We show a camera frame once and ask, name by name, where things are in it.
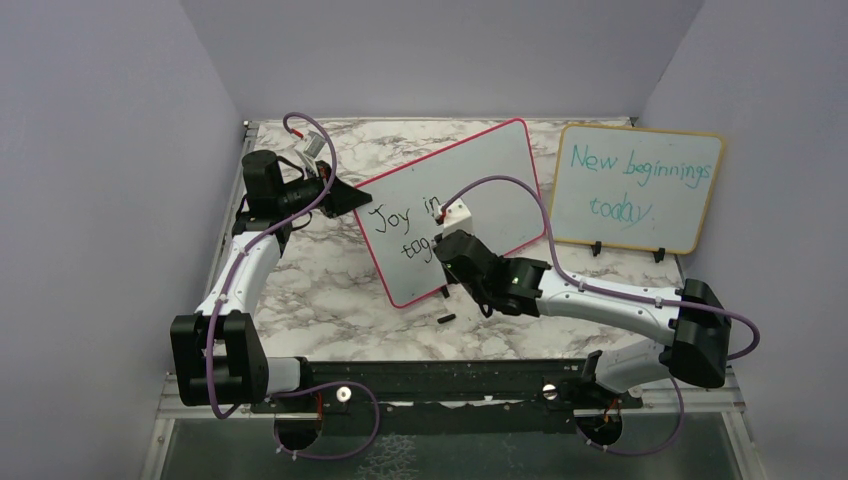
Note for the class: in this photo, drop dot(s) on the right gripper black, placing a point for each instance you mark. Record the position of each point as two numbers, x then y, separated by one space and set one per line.
439 237

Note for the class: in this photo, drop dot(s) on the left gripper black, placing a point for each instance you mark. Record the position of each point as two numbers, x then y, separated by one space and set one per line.
343 197

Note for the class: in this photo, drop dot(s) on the black marker cap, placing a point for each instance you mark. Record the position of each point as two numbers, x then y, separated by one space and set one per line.
446 318

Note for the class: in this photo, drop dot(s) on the red framed whiteboard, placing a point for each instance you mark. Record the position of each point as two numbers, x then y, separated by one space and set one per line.
489 171

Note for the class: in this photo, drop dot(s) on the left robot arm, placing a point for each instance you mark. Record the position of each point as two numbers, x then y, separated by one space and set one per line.
219 360

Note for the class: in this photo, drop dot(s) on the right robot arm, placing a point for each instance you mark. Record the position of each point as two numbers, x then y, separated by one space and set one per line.
685 333

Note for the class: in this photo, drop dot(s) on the yellow framed written whiteboard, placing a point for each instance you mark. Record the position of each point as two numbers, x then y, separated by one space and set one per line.
633 188

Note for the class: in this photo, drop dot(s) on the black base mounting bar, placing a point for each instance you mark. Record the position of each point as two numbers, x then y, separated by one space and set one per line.
452 397

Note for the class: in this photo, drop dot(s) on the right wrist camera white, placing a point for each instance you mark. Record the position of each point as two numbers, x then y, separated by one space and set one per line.
455 217

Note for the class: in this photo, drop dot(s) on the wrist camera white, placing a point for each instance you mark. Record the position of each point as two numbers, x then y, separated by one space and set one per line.
455 217
307 149

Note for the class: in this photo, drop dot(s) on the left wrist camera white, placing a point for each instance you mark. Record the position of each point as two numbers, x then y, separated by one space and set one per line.
307 149

